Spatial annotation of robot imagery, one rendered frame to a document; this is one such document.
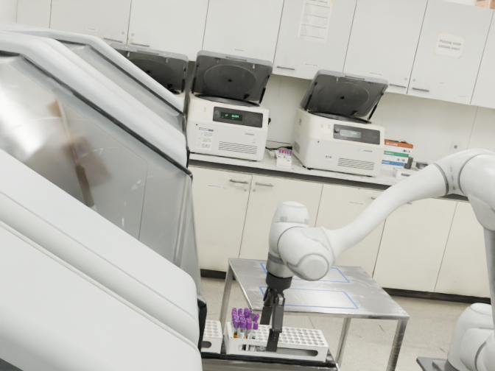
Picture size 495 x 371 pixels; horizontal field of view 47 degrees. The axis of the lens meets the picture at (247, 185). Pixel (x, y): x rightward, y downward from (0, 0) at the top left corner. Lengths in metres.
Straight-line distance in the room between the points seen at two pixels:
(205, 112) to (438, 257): 2.05
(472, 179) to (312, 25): 2.72
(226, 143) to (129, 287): 3.41
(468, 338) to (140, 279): 1.61
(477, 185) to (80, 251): 1.27
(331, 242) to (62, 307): 1.11
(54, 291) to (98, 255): 0.10
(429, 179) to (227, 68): 2.58
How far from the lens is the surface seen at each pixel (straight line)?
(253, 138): 3.89
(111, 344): 0.41
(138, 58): 4.01
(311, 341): 1.76
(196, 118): 3.85
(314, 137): 3.97
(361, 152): 4.08
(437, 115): 4.94
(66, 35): 2.07
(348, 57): 4.26
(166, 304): 0.51
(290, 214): 1.56
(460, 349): 2.06
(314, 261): 1.41
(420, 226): 4.39
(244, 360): 1.72
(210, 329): 1.73
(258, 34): 4.12
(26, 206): 0.51
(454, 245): 4.56
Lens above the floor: 1.68
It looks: 14 degrees down
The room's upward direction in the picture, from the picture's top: 9 degrees clockwise
